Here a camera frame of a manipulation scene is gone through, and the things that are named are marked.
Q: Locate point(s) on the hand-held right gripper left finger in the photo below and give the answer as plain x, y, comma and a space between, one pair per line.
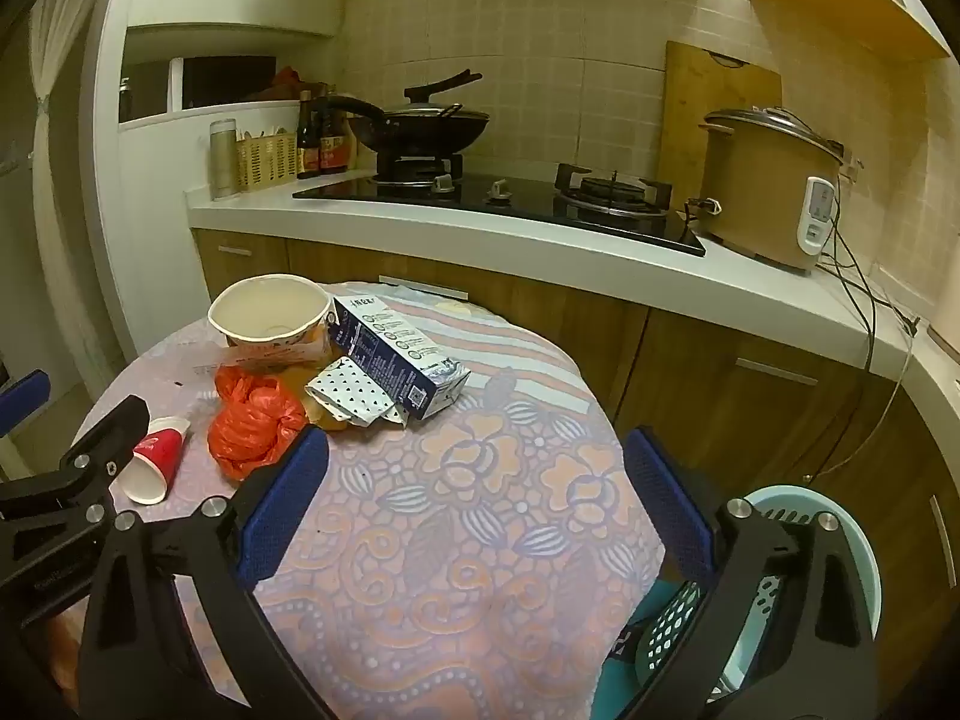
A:
285, 495

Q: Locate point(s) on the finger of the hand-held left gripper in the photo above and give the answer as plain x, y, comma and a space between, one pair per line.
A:
120, 427
26, 399

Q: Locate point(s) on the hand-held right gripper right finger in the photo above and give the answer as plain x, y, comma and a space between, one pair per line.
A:
667, 499

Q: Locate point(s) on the red paper cup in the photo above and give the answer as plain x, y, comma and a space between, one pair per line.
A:
157, 454

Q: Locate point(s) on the orange peel piece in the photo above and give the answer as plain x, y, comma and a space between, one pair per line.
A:
330, 420

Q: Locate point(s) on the light blue perforated basket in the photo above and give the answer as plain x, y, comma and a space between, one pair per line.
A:
780, 499

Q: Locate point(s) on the blue white milk carton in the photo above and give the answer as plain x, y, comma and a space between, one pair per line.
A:
397, 360

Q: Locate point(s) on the person's left hand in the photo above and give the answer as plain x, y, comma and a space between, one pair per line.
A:
64, 645

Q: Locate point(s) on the orange plastic bag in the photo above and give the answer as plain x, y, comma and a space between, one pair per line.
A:
255, 427

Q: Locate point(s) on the polka-dot paper wrapper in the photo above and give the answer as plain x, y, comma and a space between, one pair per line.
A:
352, 394

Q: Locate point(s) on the floral tablecloth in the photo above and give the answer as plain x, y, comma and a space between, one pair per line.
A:
465, 502

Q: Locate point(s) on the white paper noodle bowl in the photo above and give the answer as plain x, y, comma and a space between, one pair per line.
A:
262, 307

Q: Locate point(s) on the steel canister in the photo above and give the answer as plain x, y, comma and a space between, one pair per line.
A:
223, 161

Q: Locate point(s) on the yellow chopstick holder basket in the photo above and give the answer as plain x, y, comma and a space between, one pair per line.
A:
266, 161

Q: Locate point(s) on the brown rice cooker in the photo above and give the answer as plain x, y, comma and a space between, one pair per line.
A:
757, 195

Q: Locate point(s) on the black glass gas stove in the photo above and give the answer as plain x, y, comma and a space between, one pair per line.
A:
525, 202

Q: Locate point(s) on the dark window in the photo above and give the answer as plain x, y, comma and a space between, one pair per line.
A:
217, 82

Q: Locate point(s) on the red plastic bag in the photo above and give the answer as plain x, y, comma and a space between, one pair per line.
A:
289, 82

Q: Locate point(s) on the black wok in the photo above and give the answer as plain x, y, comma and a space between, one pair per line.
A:
420, 135

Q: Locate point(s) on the wooden cutting board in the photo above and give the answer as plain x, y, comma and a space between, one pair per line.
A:
705, 90

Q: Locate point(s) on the black wok lid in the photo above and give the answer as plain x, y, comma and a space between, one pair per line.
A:
435, 111

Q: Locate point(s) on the wall socket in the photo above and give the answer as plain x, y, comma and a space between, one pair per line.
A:
851, 166

